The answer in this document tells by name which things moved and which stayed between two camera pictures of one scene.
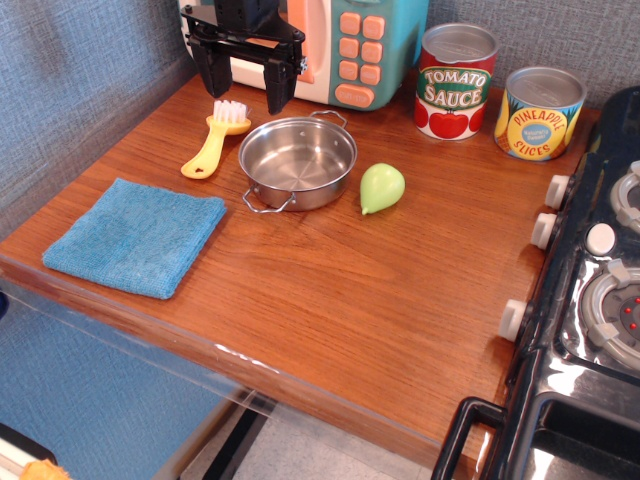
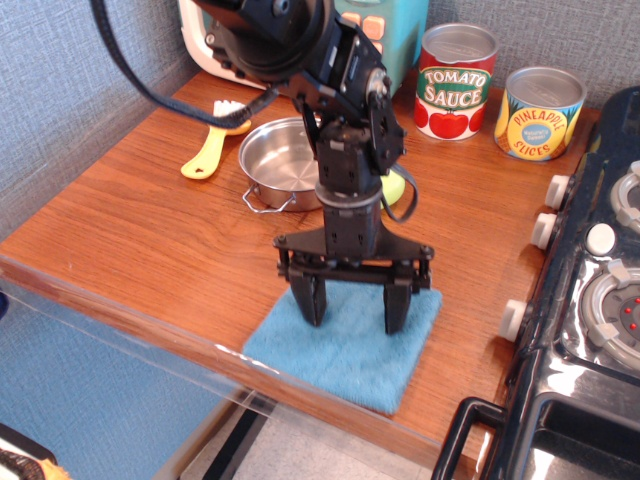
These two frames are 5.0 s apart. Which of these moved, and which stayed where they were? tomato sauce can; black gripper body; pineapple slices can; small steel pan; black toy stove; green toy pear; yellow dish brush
Moved: black gripper body
Stayed: pineapple slices can; yellow dish brush; tomato sauce can; black toy stove; small steel pan; green toy pear
